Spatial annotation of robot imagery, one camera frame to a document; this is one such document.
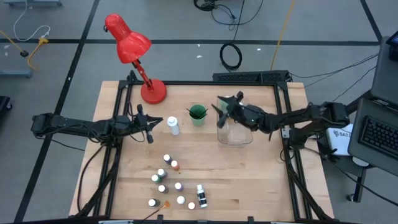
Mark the small green paint bottle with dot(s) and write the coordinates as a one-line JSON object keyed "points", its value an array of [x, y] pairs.
{"points": [[155, 178]]}

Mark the red desk lamp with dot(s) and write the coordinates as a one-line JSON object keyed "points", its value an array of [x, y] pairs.
{"points": [[130, 43]]}

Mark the grey metal bracket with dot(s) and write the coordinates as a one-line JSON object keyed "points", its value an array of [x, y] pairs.
{"points": [[285, 133]]}

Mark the green plastic cup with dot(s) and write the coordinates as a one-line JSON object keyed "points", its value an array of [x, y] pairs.
{"points": [[198, 122]]}

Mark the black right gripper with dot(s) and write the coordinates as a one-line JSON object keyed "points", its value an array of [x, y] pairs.
{"points": [[248, 116]]}

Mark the small white paint bottle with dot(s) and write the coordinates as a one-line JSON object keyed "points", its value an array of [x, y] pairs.
{"points": [[202, 196], [180, 200]]}

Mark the monitor with blue screen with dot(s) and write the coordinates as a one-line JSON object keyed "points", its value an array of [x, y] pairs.
{"points": [[394, 46]]}

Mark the small red-orange paint bottle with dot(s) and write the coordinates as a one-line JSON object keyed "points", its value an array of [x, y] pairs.
{"points": [[191, 205]]}

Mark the clear plastic bin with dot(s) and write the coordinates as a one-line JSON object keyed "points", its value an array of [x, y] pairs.
{"points": [[234, 137]]}

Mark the black keyboard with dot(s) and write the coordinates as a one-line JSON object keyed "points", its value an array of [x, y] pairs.
{"points": [[379, 137]]}

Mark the dark computer workstation cart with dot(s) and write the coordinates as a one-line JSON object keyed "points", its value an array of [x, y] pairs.
{"points": [[385, 81]]}

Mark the black aluminium table frame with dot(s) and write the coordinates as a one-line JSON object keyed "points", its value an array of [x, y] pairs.
{"points": [[186, 83]]}

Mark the small orange paint bottle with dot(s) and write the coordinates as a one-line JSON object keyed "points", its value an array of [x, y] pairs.
{"points": [[175, 165]]}

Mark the grey cart base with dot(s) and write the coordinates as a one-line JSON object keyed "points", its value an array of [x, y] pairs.
{"points": [[15, 73], [31, 3]]}

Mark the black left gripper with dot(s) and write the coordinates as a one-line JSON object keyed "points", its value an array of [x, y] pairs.
{"points": [[136, 123]]}

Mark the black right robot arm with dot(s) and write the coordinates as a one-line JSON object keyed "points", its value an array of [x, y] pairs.
{"points": [[298, 116]]}

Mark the small dark blue paint bottle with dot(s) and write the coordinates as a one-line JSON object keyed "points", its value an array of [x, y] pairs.
{"points": [[167, 159]]}

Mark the large white paint bottle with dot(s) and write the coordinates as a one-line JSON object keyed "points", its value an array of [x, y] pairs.
{"points": [[174, 127]]}

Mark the black power strip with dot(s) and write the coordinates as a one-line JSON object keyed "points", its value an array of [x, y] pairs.
{"points": [[248, 76]]}

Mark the white printed box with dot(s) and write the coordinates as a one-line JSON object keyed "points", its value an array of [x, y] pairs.
{"points": [[340, 141]]}

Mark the small purple paint bottle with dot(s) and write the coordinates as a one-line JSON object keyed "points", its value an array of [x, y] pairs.
{"points": [[178, 186]]}

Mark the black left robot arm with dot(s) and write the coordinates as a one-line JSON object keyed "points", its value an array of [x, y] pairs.
{"points": [[71, 126]]}

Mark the black caster foot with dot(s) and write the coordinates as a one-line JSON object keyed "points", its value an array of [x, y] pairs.
{"points": [[3, 104]]}

